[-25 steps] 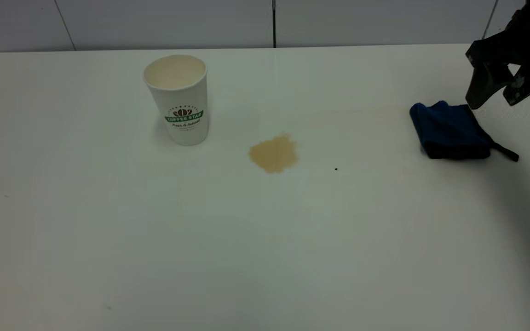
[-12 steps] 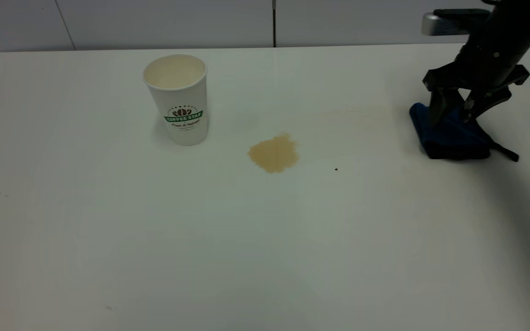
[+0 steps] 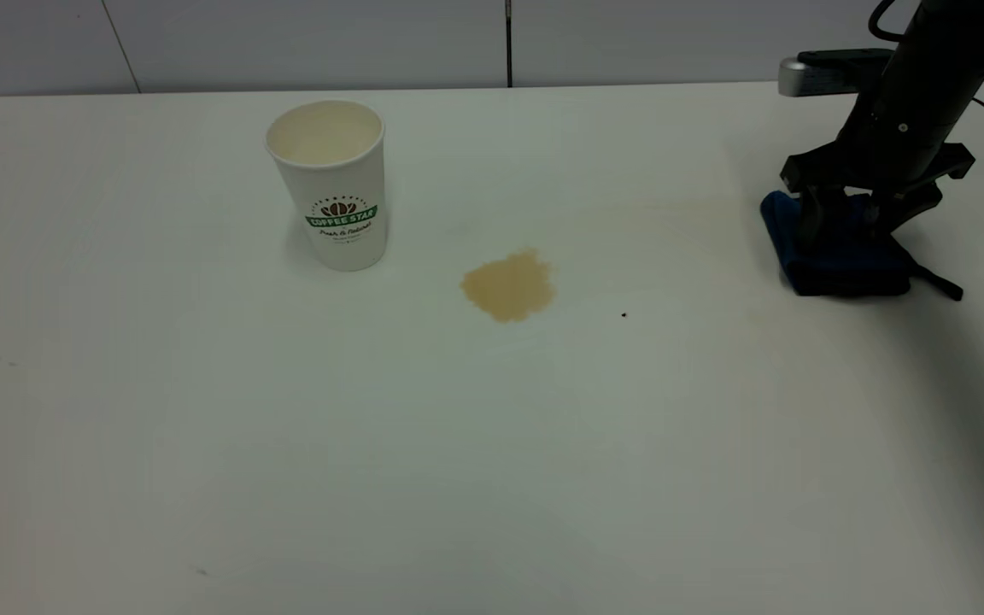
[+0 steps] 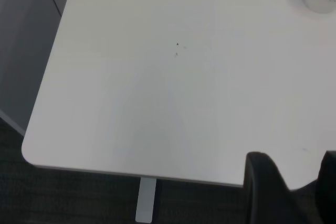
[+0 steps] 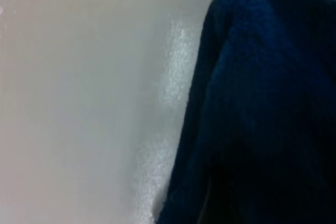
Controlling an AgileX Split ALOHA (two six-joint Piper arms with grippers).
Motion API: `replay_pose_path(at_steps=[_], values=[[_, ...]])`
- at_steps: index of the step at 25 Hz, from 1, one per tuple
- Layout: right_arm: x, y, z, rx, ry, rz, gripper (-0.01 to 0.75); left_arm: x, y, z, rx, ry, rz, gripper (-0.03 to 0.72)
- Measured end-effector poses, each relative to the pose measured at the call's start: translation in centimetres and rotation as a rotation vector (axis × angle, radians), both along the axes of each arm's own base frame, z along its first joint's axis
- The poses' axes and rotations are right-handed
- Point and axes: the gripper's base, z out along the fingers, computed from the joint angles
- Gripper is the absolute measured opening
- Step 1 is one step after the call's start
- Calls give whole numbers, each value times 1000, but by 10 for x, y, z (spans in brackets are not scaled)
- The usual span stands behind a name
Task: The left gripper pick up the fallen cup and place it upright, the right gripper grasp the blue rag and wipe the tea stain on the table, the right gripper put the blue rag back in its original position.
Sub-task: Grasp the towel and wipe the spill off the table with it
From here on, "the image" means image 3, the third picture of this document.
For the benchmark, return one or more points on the white paper coffee cup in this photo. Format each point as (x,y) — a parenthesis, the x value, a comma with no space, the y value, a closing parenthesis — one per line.
(334,196)

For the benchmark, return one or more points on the blue and black cloth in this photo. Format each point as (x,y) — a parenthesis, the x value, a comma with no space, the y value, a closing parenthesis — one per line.
(851,266)

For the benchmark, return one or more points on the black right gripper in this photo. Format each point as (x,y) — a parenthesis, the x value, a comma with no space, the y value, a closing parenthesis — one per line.
(902,128)

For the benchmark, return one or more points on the brown coffee spill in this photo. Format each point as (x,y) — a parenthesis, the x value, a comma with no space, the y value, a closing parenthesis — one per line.
(507,287)

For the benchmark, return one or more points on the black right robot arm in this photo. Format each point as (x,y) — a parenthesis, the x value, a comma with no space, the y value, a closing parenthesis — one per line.
(970,26)

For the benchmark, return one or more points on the right wrist camera silver end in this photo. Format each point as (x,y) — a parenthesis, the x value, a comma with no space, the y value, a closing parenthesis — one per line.
(834,73)

